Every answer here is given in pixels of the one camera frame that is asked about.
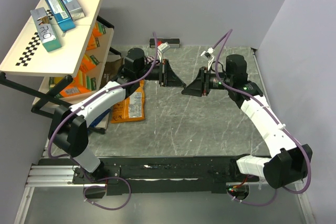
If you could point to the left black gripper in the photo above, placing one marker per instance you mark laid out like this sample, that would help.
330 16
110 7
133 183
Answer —
169 78

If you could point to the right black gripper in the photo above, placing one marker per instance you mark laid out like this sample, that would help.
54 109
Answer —
200 85

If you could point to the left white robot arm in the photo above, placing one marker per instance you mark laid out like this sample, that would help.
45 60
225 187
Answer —
69 127

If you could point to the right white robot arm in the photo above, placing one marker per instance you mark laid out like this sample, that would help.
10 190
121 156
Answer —
289 160

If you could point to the pink wavy sponge pad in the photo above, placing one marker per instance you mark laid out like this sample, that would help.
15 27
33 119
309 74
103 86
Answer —
150 59

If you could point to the black rectangular box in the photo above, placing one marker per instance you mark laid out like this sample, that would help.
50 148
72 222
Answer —
173 42

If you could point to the orange snack bag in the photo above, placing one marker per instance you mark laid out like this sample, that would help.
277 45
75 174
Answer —
131 109

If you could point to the brown coffee bag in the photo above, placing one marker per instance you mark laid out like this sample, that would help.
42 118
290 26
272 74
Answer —
110 70

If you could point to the blue snack bag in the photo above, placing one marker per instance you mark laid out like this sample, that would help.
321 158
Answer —
100 118

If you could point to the orange boxes on shelf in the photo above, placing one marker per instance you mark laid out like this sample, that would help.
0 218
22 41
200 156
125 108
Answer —
82 82

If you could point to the beige folding shelf rack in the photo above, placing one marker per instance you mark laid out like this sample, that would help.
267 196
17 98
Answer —
60 54

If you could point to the silver box near back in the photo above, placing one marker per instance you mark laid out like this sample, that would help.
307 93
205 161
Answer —
74 8

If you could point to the blue carton box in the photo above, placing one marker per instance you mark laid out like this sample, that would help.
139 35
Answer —
61 15

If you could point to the silver teal box front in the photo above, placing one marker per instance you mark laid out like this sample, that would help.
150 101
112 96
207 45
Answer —
46 32

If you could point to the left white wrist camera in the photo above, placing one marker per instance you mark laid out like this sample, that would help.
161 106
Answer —
162 48

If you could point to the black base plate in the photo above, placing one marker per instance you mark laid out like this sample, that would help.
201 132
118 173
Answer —
164 174

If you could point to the aluminium rail frame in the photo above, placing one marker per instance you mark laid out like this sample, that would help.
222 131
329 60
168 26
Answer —
51 197

